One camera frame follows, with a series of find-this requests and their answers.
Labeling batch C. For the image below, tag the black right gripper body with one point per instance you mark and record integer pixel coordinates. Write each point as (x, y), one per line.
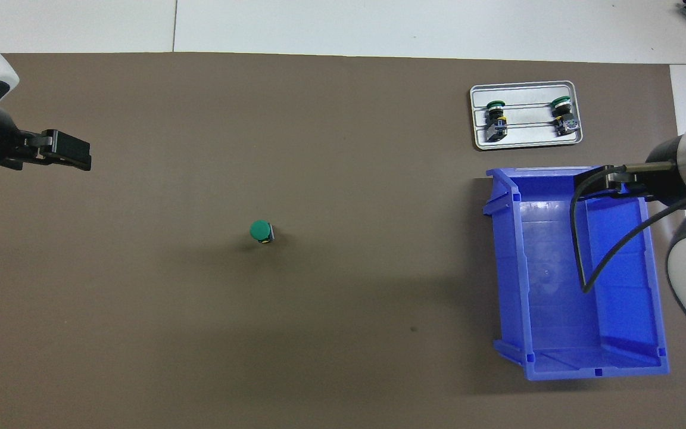
(670, 182)

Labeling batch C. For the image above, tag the green push button switch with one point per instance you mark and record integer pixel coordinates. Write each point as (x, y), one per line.
(259, 230)
(563, 116)
(496, 122)

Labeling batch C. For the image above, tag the grey metal tray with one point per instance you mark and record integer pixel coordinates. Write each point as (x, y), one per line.
(527, 137)

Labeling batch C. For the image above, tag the blue plastic storage bin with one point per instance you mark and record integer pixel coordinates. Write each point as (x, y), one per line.
(557, 298)

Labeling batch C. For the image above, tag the brown table mat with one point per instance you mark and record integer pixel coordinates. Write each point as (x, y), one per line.
(319, 328)

